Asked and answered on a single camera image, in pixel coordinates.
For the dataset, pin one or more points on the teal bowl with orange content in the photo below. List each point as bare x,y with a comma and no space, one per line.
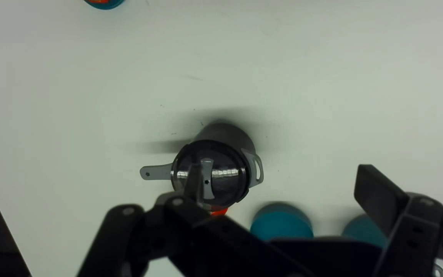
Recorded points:
105,3

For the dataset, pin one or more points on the teal plastic cup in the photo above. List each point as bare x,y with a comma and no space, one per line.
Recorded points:
365,229
282,222

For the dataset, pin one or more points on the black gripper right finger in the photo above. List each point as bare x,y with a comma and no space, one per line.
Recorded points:
416,231

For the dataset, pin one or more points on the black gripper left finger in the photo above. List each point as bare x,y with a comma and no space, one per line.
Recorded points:
150,240

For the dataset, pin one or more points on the dark grey pot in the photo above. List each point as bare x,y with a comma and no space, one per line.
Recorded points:
230,135

